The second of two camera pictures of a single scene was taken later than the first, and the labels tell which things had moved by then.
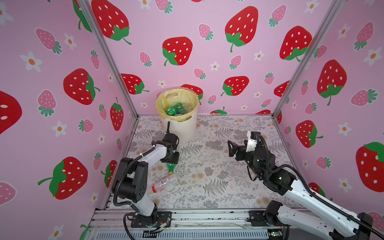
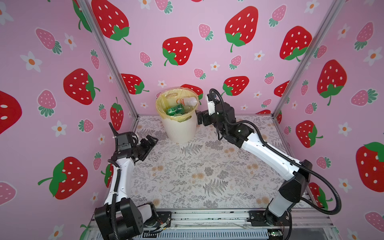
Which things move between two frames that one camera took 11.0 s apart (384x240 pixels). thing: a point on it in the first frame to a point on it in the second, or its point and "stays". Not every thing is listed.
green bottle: x=178 y=108 stays
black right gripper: x=236 y=148 to x=200 y=116
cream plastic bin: x=172 y=96 stays
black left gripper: x=176 y=159 to x=147 y=147
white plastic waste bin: x=185 y=130 stays
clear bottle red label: x=159 y=186 to x=188 y=101
